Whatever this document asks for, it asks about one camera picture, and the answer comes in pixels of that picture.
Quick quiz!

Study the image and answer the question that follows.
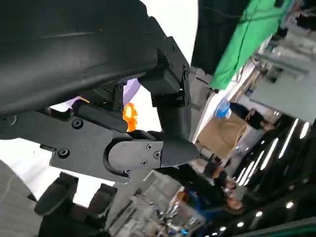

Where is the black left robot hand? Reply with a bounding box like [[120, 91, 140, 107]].
[[0, 0, 200, 185]]

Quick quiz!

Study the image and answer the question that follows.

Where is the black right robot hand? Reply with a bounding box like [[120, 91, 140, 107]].
[[34, 172, 118, 237]]

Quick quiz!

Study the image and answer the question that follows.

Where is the orange and white bread roll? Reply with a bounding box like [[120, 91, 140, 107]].
[[75, 96, 139, 133]]

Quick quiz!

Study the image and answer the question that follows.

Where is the lilac plate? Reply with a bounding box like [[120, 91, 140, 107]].
[[122, 78, 142, 105]]

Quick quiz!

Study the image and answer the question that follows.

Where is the grey workshop machine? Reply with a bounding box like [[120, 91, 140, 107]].
[[107, 169, 207, 237]]

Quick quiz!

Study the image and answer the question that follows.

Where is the black curtain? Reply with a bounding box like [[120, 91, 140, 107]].
[[191, 0, 250, 75]]

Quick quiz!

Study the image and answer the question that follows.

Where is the blue bag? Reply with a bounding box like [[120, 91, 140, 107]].
[[214, 98, 232, 119]]

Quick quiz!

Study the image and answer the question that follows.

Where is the green cloth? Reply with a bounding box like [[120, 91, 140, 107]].
[[209, 0, 293, 90]]

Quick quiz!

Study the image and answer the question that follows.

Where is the person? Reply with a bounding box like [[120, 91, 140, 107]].
[[170, 164, 246, 215], [229, 102, 275, 131]]

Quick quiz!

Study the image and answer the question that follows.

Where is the brown cardboard box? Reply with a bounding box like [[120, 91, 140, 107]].
[[196, 115, 250, 162]]

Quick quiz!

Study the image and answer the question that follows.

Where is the grey cabinet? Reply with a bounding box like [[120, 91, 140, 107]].
[[249, 66, 316, 124]]

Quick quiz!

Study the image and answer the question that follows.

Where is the ceiling strip light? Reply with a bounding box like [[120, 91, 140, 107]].
[[278, 118, 300, 159]]

